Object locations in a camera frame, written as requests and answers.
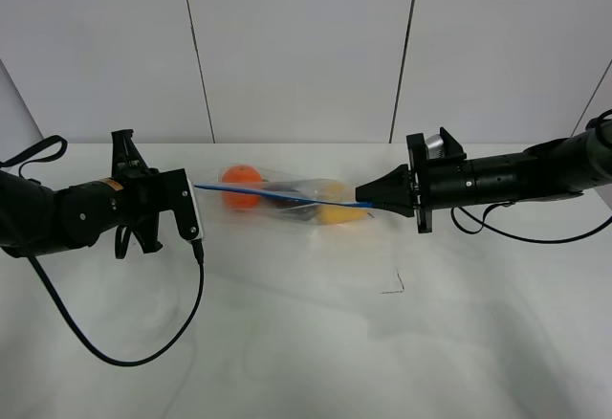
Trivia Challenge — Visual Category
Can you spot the purple eggplant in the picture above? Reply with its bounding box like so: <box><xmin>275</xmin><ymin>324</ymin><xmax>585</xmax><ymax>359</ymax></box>
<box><xmin>261</xmin><ymin>184</ymin><xmax>317</xmax><ymax>222</ymax></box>

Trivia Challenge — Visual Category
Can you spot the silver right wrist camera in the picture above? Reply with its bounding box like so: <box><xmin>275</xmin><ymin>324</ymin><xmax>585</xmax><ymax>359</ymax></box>
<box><xmin>426</xmin><ymin>127</ymin><xmax>467</xmax><ymax>161</ymax></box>

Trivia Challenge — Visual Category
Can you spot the black left camera cable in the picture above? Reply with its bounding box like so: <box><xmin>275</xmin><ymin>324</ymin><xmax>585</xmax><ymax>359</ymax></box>
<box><xmin>26</xmin><ymin>239</ymin><xmax>207</xmax><ymax>368</ymax></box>

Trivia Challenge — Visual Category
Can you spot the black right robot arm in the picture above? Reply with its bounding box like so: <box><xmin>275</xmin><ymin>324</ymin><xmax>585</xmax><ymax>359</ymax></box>
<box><xmin>355</xmin><ymin>118</ymin><xmax>611</xmax><ymax>233</ymax></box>

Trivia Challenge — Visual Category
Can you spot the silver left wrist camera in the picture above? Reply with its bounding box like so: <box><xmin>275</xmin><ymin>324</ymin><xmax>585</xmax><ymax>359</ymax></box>
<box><xmin>185</xmin><ymin>178</ymin><xmax>205</xmax><ymax>240</ymax></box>

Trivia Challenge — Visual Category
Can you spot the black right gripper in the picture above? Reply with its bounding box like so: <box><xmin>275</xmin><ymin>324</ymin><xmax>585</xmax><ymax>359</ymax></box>
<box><xmin>355</xmin><ymin>133</ymin><xmax>471</xmax><ymax>233</ymax></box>

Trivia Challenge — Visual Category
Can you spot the orange fruit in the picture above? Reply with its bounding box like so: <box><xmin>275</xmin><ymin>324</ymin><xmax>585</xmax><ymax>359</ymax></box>
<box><xmin>220</xmin><ymin>165</ymin><xmax>263</xmax><ymax>210</ymax></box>

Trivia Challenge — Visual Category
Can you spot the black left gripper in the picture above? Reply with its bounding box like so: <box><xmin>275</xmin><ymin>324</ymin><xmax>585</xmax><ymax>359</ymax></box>
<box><xmin>111</xmin><ymin>129</ymin><xmax>191</xmax><ymax>259</ymax></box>

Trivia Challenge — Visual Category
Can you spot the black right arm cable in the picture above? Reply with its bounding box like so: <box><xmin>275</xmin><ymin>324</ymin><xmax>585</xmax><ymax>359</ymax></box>
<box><xmin>451</xmin><ymin>201</ymin><xmax>612</xmax><ymax>247</ymax></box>

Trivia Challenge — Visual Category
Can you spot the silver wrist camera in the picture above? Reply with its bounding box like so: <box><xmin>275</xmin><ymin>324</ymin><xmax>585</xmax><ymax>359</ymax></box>
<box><xmin>426</xmin><ymin>127</ymin><xmax>467</xmax><ymax>161</ymax></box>
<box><xmin>185</xmin><ymin>178</ymin><xmax>205</xmax><ymax>240</ymax></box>

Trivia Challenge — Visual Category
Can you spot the clear zip bag blue seal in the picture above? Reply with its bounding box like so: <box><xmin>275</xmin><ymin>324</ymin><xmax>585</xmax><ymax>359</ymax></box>
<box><xmin>194</xmin><ymin>163</ymin><xmax>375</xmax><ymax>229</ymax></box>

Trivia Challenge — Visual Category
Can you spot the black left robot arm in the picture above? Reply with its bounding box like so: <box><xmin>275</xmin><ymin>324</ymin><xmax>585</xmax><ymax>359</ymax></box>
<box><xmin>1</xmin><ymin>129</ymin><xmax>203</xmax><ymax>259</ymax></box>

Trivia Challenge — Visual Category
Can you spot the yellow pear fruit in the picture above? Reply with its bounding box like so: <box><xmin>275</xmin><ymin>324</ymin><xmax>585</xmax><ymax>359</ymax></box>
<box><xmin>317</xmin><ymin>205</ymin><xmax>369</xmax><ymax>225</ymax></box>

